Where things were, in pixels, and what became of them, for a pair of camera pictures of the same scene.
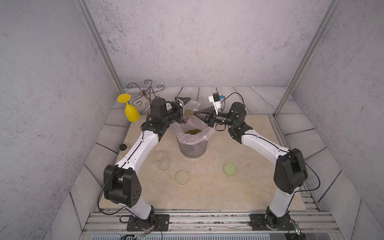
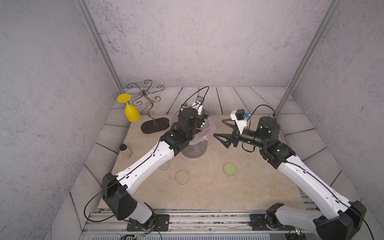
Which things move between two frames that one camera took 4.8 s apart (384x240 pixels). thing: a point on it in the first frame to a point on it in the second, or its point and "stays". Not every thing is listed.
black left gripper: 178,110 to 201,121
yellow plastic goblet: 132,114 stays
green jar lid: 230,169 stays
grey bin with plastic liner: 193,137 stays
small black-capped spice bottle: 123,147 stays
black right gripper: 212,118 to 237,136
